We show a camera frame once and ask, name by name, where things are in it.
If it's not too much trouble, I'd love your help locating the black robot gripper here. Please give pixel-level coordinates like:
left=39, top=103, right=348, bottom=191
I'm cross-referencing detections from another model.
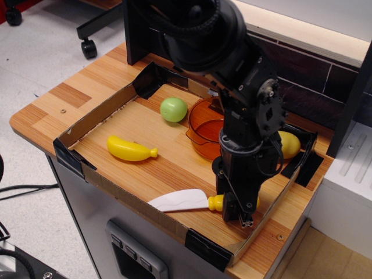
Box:
left=212, top=131, right=284, bottom=228

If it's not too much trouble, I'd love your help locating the yellow handled white toy knife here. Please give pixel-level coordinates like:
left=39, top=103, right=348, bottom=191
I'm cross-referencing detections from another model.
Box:
left=147, top=188, right=261, bottom=213

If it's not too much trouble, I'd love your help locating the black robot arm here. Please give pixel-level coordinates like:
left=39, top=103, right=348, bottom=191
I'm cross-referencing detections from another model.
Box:
left=130, top=1, right=287, bottom=227

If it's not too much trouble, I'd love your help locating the cardboard fence with black tape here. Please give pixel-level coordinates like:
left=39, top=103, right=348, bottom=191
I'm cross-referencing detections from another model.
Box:
left=53, top=63, right=329, bottom=278

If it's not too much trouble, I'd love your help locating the orange transparent plastic pot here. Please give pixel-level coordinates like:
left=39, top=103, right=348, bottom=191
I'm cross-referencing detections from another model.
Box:
left=186, top=96, right=224, bottom=160

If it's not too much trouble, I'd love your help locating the yellow toy potato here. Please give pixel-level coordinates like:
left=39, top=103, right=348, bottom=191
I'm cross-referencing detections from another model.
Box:
left=278, top=131, right=301, bottom=159

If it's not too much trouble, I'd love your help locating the grey oven control panel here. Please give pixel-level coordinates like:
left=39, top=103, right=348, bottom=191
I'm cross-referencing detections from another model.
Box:
left=105, top=221, right=169, bottom=279

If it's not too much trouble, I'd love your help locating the green toy apple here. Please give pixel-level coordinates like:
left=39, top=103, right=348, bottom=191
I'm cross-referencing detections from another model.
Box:
left=160, top=97, right=188, bottom=123

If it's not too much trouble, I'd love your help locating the yellow toy banana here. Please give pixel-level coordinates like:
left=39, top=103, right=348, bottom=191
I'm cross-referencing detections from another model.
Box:
left=107, top=135, right=158, bottom=162

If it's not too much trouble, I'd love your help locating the black chair caster wheel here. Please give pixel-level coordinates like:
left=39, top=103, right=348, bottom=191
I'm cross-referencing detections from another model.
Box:
left=81, top=40, right=97, bottom=59

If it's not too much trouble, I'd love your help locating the black caster wheel far left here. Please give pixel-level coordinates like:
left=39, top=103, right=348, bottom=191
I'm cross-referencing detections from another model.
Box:
left=5, top=8, right=22, bottom=26

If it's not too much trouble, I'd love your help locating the black vertical shelf post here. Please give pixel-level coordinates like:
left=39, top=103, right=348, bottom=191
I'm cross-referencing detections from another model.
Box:
left=327, top=47, right=371, bottom=158

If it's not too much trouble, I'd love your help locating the black floor cable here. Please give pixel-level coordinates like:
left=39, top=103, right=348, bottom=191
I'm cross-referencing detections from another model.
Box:
left=0, top=183, right=59, bottom=201

